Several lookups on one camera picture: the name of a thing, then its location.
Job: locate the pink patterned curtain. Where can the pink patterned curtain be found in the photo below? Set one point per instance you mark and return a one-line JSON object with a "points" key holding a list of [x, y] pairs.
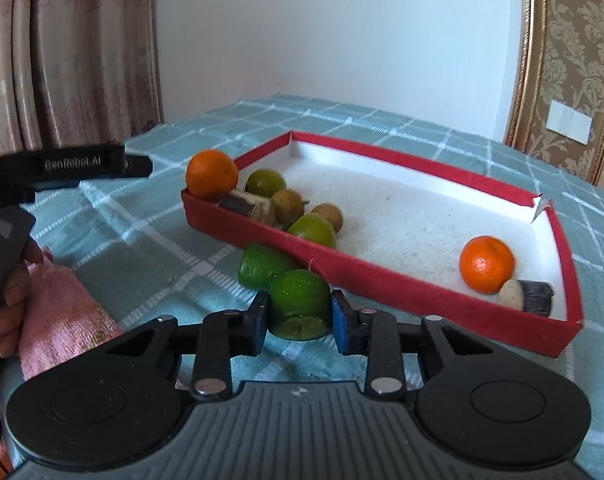
{"points": [[71, 50]]}

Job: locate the small brown kiwi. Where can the small brown kiwi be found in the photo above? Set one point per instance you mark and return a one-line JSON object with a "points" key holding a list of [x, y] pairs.
{"points": [[329, 216], [288, 205]]}

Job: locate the gold framed wall panel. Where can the gold framed wall panel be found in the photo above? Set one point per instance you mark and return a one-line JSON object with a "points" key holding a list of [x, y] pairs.
{"points": [[572, 50]]}

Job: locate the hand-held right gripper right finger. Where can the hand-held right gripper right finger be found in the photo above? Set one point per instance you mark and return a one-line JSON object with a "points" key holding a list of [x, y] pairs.
{"points": [[341, 322]]}

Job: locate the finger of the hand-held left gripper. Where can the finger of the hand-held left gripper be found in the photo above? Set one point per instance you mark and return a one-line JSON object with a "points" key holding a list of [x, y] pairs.
{"points": [[139, 166]]}

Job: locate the cut green lime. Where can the cut green lime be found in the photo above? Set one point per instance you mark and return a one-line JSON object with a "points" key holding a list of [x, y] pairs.
{"points": [[262, 265], [299, 305]]}

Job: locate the red cardboard box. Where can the red cardboard box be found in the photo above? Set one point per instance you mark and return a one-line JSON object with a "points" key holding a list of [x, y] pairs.
{"points": [[422, 230]]}

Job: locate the dark sugarcane piece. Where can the dark sugarcane piece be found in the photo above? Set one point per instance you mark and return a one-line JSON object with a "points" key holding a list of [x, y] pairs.
{"points": [[529, 296], [247, 205]]}

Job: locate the teal plaid blanket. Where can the teal plaid blanket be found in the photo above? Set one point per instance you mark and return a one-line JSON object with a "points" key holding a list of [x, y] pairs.
{"points": [[146, 240]]}

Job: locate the white light switch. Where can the white light switch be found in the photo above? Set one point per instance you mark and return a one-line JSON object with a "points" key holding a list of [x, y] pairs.
{"points": [[569, 121]]}

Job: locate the green tomato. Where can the green tomato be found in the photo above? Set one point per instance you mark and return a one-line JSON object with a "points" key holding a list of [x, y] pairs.
{"points": [[313, 230], [266, 182]]}

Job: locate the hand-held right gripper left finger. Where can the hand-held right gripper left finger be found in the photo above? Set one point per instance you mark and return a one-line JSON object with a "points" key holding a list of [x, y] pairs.
{"points": [[261, 322]]}

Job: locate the orange tangerine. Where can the orange tangerine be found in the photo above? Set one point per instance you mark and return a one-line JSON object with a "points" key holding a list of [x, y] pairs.
{"points": [[486, 264], [211, 172]]}

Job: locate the person's left hand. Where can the person's left hand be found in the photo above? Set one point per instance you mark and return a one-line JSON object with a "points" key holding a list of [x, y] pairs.
{"points": [[14, 300]]}

